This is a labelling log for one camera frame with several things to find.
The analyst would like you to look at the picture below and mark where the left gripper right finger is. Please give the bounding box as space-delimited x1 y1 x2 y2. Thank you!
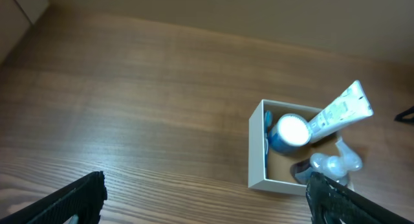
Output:
305 172 413 224

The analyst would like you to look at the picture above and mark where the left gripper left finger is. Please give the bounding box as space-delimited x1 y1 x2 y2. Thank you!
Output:
1 171 107 224

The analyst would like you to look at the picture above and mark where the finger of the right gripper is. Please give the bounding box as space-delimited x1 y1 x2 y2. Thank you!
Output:
394 106 414 123

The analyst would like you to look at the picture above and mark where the clear spray bottle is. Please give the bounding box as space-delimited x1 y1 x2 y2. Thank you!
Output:
290 137 363 186

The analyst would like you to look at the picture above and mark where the white cream tube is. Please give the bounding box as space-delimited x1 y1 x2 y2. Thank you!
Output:
309 80 374 143

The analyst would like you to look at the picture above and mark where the cotton swab jar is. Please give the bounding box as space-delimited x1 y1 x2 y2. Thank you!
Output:
268 113 312 155

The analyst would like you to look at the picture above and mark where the blue white toothbrush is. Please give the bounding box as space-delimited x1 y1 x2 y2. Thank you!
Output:
264 111 273 157

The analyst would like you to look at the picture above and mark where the white cardboard box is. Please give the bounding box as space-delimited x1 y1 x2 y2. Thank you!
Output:
248 99 342 196

